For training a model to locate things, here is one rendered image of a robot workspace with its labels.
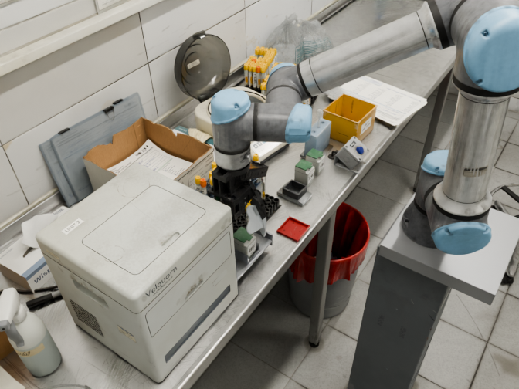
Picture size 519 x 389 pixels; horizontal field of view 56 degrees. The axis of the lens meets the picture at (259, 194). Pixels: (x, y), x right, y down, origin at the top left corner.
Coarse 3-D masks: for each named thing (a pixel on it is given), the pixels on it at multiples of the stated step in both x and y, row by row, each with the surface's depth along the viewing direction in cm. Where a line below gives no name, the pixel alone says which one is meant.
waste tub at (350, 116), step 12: (348, 96) 169; (324, 108) 163; (336, 108) 170; (348, 108) 172; (360, 108) 169; (372, 108) 165; (336, 120) 161; (348, 120) 158; (360, 120) 157; (372, 120) 166; (336, 132) 164; (348, 132) 161; (360, 132) 161
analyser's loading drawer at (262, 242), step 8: (256, 232) 129; (256, 240) 128; (264, 240) 128; (272, 240) 128; (256, 248) 124; (264, 248) 126; (240, 256) 122; (248, 256) 120; (256, 256) 124; (240, 264) 122; (248, 264) 122; (240, 272) 120
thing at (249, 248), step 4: (236, 240) 120; (252, 240) 120; (236, 244) 121; (240, 244) 120; (244, 244) 119; (248, 244) 119; (252, 244) 121; (236, 248) 122; (240, 248) 120; (244, 248) 119; (248, 248) 120; (252, 248) 121; (244, 252) 121; (248, 252) 121; (252, 252) 123
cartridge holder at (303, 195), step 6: (288, 186) 146; (294, 186) 147; (300, 186) 145; (306, 186) 144; (276, 192) 146; (282, 192) 145; (288, 192) 143; (294, 192) 142; (300, 192) 142; (306, 192) 145; (288, 198) 144; (294, 198) 143; (300, 198) 143; (306, 198) 143; (300, 204) 142
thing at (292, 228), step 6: (288, 222) 138; (294, 222) 138; (300, 222) 137; (282, 228) 136; (288, 228) 136; (294, 228) 136; (300, 228) 136; (306, 228) 135; (282, 234) 134; (288, 234) 134; (294, 234) 134; (300, 234) 134; (294, 240) 132
